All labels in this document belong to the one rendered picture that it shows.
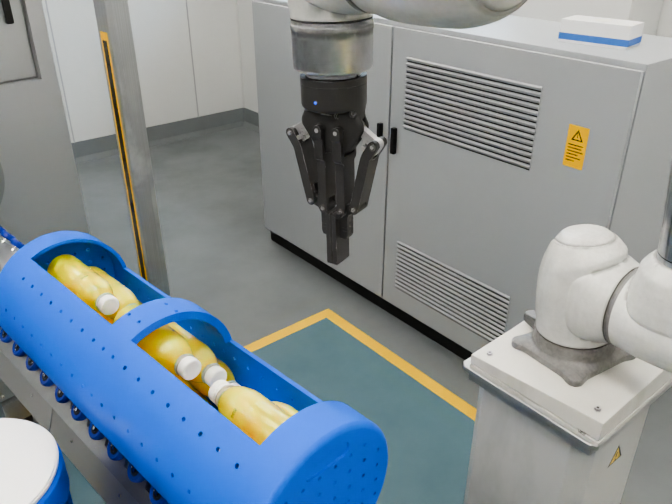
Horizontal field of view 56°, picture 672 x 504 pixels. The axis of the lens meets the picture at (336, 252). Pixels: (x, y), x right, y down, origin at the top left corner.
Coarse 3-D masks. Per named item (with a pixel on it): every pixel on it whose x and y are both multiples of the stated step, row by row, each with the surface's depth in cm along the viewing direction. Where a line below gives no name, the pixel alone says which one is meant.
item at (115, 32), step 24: (96, 0) 149; (120, 0) 149; (120, 24) 151; (120, 48) 153; (120, 72) 155; (120, 96) 158; (120, 120) 161; (144, 120) 164; (120, 144) 166; (144, 144) 167; (144, 168) 169; (144, 192) 172; (144, 216) 174; (144, 240) 177; (144, 264) 181; (168, 288) 188
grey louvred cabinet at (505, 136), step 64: (256, 0) 336; (256, 64) 351; (384, 64) 274; (448, 64) 247; (512, 64) 225; (576, 64) 207; (640, 64) 193; (384, 128) 287; (448, 128) 257; (512, 128) 233; (576, 128) 214; (640, 128) 204; (384, 192) 300; (448, 192) 268; (512, 192) 242; (576, 192) 221; (640, 192) 222; (320, 256) 360; (384, 256) 317; (448, 256) 280; (512, 256) 252; (640, 256) 244; (448, 320) 293; (512, 320) 262
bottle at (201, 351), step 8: (176, 328) 123; (184, 336) 121; (192, 336) 122; (192, 344) 118; (200, 344) 119; (192, 352) 117; (200, 352) 117; (208, 352) 118; (200, 360) 116; (208, 360) 116; (216, 360) 118; (208, 368) 115; (200, 376) 116
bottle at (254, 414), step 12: (216, 396) 102; (228, 396) 99; (240, 396) 98; (252, 396) 98; (264, 396) 100; (228, 408) 98; (240, 408) 97; (252, 408) 96; (264, 408) 96; (276, 408) 96; (240, 420) 96; (252, 420) 95; (264, 420) 94; (276, 420) 94; (252, 432) 94; (264, 432) 93
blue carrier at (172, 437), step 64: (0, 320) 135; (64, 320) 117; (128, 320) 111; (192, 320) 133; (64, 384) 116; (128, 384) 102; (256, 384) 122; (128, 448) 102; (192, 448) 91; (256, 448) 86; (320, 448) 85; (384, 448) 99
